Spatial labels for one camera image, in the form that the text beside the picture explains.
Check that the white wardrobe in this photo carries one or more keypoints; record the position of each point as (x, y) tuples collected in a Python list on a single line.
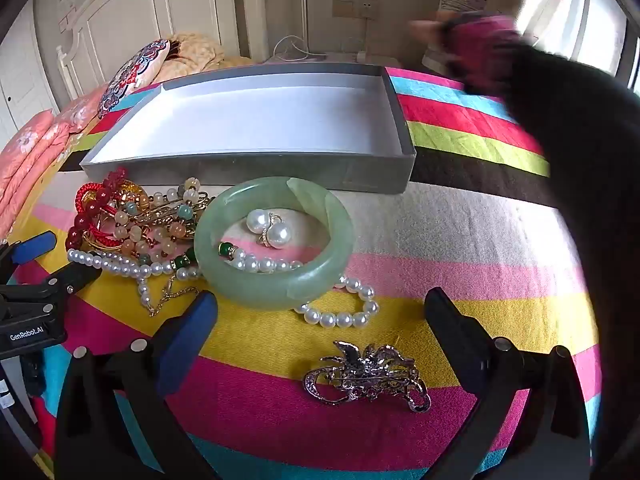
[(20, 90)]

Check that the window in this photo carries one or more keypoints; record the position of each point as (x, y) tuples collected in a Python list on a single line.
[(605, 25)]

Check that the patterned round pillow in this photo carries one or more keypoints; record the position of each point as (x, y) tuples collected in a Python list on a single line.
[(135, 72)]

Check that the yellow fuzzy blanket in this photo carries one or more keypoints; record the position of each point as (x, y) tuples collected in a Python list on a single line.
[(200, 50)]

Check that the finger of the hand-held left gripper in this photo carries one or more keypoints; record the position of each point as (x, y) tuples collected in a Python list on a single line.
[(75, 275), (30, 252)]

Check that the beige wall socket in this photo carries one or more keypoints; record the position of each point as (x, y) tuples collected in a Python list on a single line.
[(355, 7)]

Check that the striped colourful blanket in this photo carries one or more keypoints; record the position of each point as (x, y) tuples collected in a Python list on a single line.
[(450, 240)]

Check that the silver rhinestone brooch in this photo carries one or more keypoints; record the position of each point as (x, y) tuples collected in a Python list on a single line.
[(370, 375)]

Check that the white nightstand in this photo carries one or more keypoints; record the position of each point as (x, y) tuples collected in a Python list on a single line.
[(350, 56)]

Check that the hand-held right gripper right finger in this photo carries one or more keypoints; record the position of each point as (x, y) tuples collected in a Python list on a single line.
[(450, 325)]

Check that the white wall note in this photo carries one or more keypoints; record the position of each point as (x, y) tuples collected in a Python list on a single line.
[(63, 12)]

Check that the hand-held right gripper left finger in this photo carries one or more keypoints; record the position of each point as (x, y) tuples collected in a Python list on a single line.
[(192, 325)]

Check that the white wooden headboard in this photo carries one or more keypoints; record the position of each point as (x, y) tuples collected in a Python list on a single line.
[(150, 5)]

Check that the double pearl gold earring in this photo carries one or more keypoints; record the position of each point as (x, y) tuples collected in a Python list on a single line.
[(277, 234)]

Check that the pink floral quilt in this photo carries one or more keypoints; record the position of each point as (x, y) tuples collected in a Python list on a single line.
[(25, 160)]

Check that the green jade bangle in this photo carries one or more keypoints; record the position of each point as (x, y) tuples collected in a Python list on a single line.
[(212, 220)]

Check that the pink floral pillow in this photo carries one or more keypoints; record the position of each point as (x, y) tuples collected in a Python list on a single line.
[(80, 110)]

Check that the grey cardboard box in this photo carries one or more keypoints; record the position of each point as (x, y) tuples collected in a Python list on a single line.
[(250, 115)]

